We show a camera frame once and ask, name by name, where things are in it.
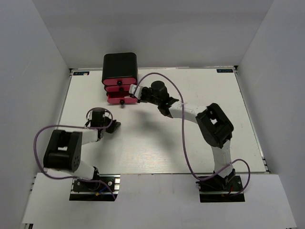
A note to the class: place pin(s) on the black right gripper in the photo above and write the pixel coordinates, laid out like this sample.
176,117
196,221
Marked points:
142,99

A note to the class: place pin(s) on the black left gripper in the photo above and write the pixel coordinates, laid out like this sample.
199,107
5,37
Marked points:
114,125

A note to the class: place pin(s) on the pink bottom drawer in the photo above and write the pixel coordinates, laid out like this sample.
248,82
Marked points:
120,98

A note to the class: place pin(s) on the pink drawer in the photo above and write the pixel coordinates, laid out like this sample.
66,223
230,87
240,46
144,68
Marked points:
116,88
120,98
119,81

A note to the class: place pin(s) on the pink top drawer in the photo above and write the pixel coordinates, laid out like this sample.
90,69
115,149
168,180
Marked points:
119,81

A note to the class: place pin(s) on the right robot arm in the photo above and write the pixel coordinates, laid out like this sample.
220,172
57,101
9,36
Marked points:
214,125

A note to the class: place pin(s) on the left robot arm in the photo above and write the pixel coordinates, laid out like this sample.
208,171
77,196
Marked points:
63,152

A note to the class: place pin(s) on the black drawer cabinet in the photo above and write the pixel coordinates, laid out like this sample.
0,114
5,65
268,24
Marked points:
120,65

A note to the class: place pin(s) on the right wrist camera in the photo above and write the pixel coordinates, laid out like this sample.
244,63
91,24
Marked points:
135,91

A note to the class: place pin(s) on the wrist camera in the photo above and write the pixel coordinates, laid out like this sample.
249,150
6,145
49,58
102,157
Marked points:
89,115
135,91

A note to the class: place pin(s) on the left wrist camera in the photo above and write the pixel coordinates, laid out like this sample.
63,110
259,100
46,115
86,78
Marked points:
89,115

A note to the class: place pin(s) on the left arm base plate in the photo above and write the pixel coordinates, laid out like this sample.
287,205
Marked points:
95,192

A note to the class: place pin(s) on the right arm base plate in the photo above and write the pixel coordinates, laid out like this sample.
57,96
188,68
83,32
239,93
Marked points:
211,192

